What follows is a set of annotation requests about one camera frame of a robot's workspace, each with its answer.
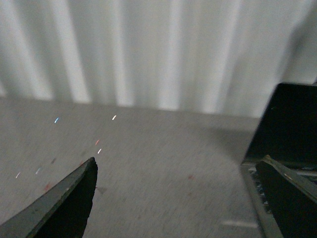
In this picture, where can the white vertical blinds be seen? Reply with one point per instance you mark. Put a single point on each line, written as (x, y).
(208, 56)

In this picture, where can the silver laptop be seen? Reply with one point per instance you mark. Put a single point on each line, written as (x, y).
(287, 132)

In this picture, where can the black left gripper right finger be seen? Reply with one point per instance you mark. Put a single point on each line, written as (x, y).
(292, 199)

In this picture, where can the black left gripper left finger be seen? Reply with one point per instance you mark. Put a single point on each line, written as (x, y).
(62, 212)

